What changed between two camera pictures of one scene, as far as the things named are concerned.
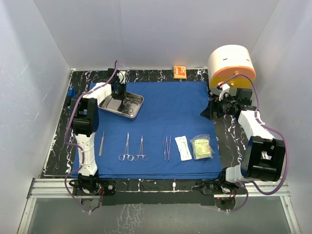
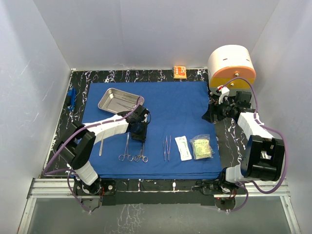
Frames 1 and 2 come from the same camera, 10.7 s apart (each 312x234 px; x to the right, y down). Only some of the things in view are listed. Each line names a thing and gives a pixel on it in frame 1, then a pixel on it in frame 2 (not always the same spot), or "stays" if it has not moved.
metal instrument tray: (128, 107) stays
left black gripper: (123, 96) → (142, 137)
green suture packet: (201, 146) stays
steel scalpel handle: (101, 144) stays
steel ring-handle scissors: (126, 107) → (145, 159)
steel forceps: (168, 149) stays
